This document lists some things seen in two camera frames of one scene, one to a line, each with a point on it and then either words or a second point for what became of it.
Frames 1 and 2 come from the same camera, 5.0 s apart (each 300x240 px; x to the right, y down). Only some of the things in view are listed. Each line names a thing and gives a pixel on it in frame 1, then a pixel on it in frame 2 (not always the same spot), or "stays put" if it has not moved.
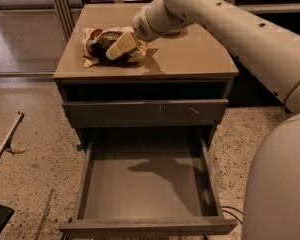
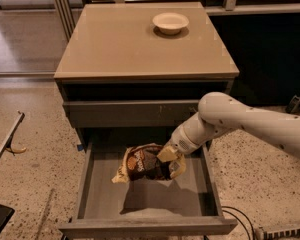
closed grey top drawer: x=146 y=112 stays put
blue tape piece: x=79 y=147 stays put
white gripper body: x=141 y=26 → x=182 y=142
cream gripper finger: x=121 y=45 → x=167 y=154
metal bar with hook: x=6 y=144 stays put
